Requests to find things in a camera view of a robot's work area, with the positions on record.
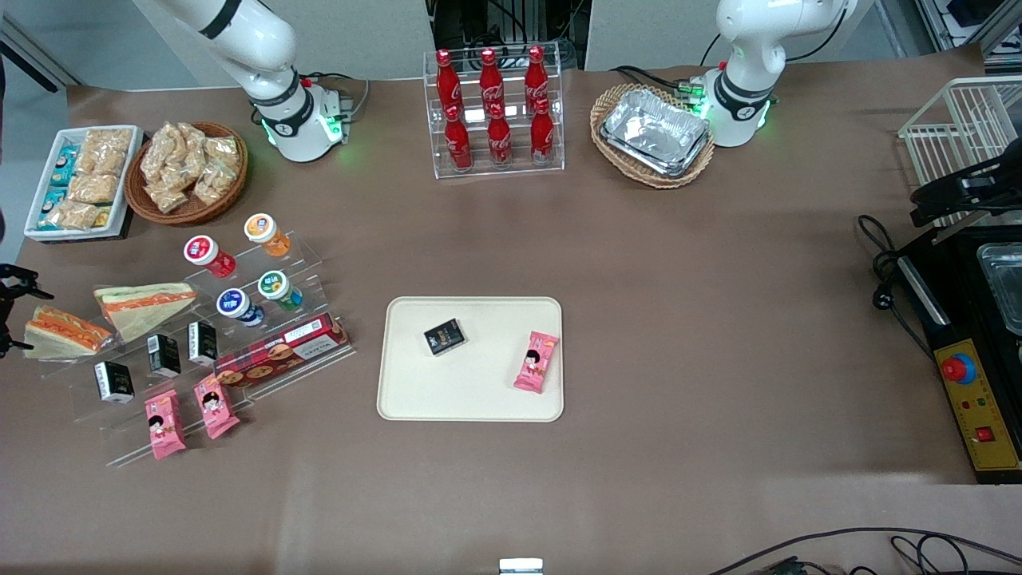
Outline triangular sandwich orange filling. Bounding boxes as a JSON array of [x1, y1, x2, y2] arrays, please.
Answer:
[[24, 303, 114, 360], [93, 282, 197, 343]]

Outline beige plastic serving tray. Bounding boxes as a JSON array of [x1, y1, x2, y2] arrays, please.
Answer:
[[377, 296, 565, 422]]

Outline aluminium foil tray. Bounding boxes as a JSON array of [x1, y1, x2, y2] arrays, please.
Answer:
[[604, 88, 710, 165], [600, 128, 712, 178]]

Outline beige cracker packet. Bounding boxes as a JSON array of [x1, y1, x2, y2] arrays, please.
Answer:
[[75, 149, 129, 177], [44, 200, 102, 232], [83, 128, 133, 154], [68, 174, 121, 205]]

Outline small black carton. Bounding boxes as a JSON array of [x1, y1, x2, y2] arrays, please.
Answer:
[[188, 321, 219, 367], [94, 361, 135, 404], [147, 334, 182, 379], [423, 318, 466, 357]]

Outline white rectangular snack bin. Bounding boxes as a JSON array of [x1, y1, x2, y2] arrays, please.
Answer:
[[23, 125, 145, 241]]

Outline pink snack packet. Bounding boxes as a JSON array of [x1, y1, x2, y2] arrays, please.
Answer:
[[145, 389, 188, 461], [194, 373, 240, 441], [513, 331, 561, 395]]

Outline brown wicker snack basket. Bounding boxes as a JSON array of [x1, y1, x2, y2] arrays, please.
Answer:
[[124, 120, 249, 227]]

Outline red cap yogurt bottle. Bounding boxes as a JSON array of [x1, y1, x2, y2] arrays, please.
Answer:
[[184, 235, 237, 279]]

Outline blue cap yogurt bottle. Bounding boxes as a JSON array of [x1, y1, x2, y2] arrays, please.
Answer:
[[216, 288, 265, 328]]

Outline orange cap yogurt bottle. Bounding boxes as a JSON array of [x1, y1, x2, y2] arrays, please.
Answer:
[[244, 213, 291, 258]]

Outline green cap yogurt bottle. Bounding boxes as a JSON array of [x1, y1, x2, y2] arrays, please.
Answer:
[[257, 271, 305, 312]]

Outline red cookie box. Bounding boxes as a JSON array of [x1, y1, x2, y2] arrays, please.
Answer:
[[214, 313, 351, 390]]

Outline clear acrylic tiered stand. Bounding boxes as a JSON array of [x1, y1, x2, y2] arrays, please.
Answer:
[[36, 230, 358, 468]]

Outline red cola bottle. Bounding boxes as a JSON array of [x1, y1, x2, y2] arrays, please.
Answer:
[[435, 50, 462, 113], [530, 97, 556, 165], [479, 48, 505, 109], [525, 46, 550, 105], [444, 105, 473, 171], [487, 102, 513, 167]]

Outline clear acrylic bottle rack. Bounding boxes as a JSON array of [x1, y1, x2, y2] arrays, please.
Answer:
[[423, 44, 566, 180]]

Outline light wicker basket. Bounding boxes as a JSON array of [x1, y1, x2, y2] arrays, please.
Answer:
[[590, 83, 715, 189]]

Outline brown table cover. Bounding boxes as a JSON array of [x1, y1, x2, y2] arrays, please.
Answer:
[[0, 44, 1022, 575]]

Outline black sealing machine yellow panel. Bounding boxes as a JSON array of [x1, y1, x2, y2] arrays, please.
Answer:
[[894, 228, 1022, 485]]

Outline red emergency stop button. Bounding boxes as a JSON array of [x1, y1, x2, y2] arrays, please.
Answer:
[[941, 351, 977, 385]]

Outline shiny metal pan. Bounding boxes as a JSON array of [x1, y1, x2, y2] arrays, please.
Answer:
[[976, 242, 1022, 336]]

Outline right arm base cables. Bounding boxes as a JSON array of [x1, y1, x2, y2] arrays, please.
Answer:
[[299, 72, 372, 122]]

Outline black left arm base cable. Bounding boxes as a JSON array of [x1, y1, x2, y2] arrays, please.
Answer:
[[610, 65, 705, 93]]

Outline long black floor cable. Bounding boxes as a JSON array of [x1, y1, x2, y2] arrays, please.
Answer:
[[707, 526, 1022, 575]]

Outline black power cable with plug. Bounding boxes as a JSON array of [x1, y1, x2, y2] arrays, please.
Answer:
[[857, 214, 937, 362]]

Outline looped black floor cable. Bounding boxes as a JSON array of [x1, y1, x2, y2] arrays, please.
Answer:
[[890, 533, 984, 575]]

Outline black machine lever handle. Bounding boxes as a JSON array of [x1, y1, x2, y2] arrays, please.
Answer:
[[910, 140, 1022, 229]]

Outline white wire rack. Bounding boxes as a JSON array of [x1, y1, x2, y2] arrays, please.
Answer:
[[898, 76, 1022, 228]]

